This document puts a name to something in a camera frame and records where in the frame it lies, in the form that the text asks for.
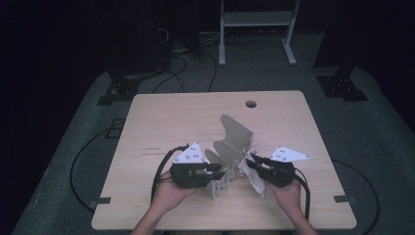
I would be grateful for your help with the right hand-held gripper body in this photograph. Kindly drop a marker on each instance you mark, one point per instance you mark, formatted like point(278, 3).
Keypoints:
point(279, 174)

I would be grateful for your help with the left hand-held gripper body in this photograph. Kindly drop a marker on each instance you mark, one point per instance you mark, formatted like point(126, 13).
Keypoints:
point(187, 176)

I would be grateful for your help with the white waffle cloth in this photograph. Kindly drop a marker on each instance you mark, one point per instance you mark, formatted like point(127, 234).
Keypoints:
point(256, 184)

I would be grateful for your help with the silver metal file rack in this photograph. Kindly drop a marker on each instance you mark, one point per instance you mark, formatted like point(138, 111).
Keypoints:
point(236, 133)

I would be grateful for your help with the person's right hand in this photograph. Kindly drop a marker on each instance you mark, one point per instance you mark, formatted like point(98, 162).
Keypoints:
point(288, 199)

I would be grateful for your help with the grey tape strip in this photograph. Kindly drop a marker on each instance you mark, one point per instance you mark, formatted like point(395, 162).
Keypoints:
point(101, 200)
point(344, 198)

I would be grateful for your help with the black tape square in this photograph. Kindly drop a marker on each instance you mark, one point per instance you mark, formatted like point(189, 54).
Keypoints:
point(107, 133)

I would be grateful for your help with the black stand base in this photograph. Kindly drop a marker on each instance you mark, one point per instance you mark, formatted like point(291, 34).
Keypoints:
point(120, 91)
point(341, 86)

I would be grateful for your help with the white metal stand frame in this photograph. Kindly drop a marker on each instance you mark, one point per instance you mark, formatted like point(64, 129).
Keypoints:
point(257, 18)

